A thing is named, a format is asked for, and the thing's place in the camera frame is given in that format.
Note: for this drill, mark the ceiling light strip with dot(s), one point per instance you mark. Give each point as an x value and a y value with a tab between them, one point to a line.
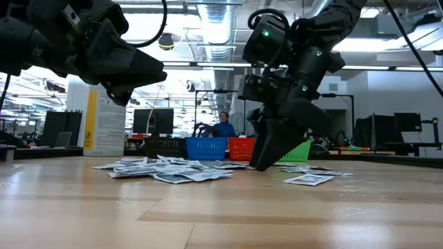
415	68
225	64

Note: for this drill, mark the silver ventilation duct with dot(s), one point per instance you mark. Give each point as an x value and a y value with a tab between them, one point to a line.
216	20

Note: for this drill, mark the grey box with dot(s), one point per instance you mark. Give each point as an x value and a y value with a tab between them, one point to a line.
7	154

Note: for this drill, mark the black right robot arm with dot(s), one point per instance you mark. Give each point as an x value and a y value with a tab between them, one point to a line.
328	20

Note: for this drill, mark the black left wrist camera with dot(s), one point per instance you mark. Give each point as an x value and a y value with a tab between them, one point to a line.
107	14

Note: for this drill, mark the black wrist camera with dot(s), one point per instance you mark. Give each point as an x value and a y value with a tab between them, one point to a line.
256	88
107	14

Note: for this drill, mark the black aluminium table frame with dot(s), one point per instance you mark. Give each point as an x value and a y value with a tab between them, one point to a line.
48	154

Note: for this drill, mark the black background table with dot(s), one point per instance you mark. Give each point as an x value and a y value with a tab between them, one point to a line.
408	147

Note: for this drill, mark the black cabinet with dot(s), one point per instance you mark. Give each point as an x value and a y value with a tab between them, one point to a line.
55	124

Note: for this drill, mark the black panel screen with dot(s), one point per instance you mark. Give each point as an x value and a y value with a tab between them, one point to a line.
377	133

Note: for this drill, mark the black ceiling speaker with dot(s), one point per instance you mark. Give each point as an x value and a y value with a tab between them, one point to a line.
191	87

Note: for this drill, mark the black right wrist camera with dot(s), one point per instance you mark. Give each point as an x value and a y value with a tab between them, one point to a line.
256	88

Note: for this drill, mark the black overhead camera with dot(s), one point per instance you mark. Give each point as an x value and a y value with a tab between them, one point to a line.
166	41

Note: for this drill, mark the black camera stand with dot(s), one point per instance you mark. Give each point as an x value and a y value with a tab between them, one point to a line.
435	133

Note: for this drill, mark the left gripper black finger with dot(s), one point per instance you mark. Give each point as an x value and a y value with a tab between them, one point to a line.
121	62
119	94

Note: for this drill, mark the silver slanted duct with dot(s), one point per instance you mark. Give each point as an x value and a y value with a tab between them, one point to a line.
313	8

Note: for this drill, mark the black computer monitor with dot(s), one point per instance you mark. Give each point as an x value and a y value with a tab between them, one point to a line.
154	121

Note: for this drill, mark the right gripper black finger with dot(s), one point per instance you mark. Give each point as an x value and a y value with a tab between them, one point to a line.
263	145
282	138

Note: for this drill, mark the blue plastic bin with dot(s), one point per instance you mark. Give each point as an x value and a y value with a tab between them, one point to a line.
206	148

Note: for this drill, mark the black background robot arm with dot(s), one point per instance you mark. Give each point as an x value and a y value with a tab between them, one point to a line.
204	128

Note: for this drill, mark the white wipes canister yellow stripe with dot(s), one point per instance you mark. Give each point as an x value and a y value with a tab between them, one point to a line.
104	128

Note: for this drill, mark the red plastic bin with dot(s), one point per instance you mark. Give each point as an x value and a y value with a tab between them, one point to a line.
240	148

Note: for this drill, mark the grey chair back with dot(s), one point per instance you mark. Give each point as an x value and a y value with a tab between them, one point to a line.
64	139

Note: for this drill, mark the small black monitor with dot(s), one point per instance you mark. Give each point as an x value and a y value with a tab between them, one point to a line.
408	121

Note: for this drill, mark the green plastic bin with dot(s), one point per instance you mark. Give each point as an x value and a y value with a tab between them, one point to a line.
299	154

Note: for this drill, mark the black plastic bin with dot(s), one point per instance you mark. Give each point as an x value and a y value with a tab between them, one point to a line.
164	148

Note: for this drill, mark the person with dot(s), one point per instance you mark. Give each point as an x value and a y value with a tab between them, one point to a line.
225	130

